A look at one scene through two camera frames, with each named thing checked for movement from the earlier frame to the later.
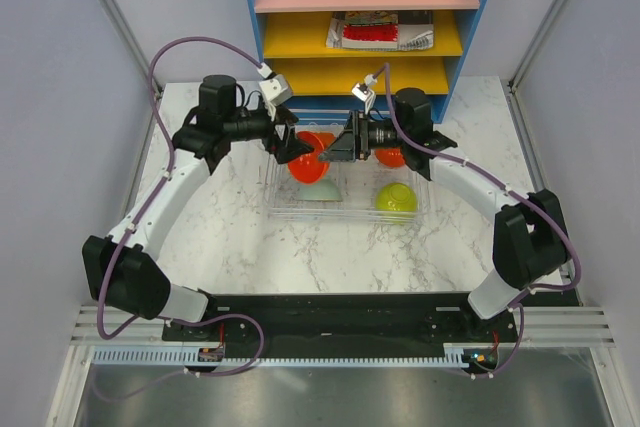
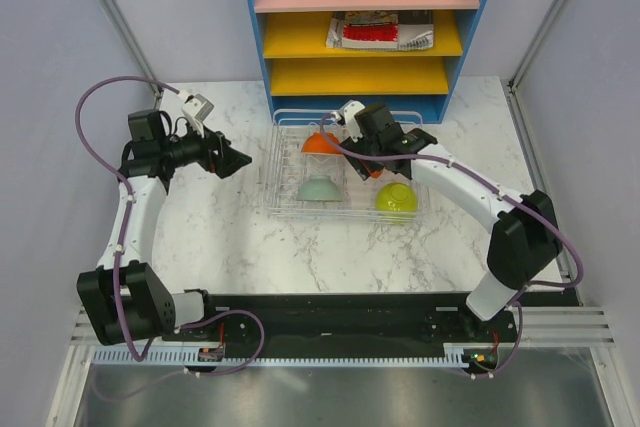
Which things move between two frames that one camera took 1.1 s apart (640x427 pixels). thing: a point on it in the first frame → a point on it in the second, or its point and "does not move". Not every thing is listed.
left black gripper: (291, 148) → (227, 161)
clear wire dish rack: (387, 187) does not move
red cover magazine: (363, 30) does not move
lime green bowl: (396, 197) does not move
